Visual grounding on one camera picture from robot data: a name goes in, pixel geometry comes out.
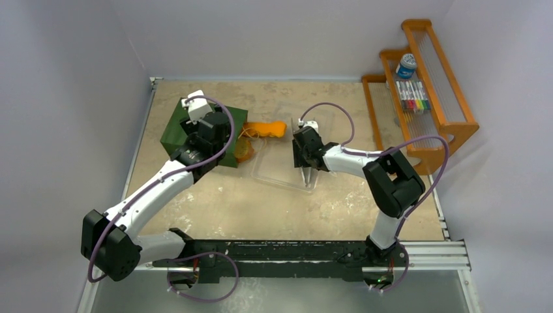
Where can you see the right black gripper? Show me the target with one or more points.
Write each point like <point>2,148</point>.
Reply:
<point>305,159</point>

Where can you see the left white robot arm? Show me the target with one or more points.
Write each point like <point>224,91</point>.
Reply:
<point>111,241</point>

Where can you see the aluminium frame rail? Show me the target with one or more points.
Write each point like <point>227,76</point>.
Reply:
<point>425,255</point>

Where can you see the blue white jar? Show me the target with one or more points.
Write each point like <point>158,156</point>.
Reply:
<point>406,67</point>

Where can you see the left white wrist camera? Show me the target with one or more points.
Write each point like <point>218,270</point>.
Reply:
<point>196,106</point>

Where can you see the orange wooden shelf rack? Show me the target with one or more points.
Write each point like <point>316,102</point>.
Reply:
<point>450,116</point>

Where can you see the metal tongs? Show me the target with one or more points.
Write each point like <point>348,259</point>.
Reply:
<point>306,175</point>

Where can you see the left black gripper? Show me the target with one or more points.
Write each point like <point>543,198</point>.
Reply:
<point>191,129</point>

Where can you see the clear plastic tray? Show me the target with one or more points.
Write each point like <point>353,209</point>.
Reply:
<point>274,163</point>

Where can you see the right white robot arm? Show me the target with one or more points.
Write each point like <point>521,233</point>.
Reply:
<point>392,180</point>

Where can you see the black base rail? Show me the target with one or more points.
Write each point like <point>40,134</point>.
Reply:
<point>350,261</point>

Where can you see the coloured marker set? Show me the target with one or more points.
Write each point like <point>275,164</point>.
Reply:
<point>412,95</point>

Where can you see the green paper bag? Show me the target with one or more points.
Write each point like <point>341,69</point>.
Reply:
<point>177,131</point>

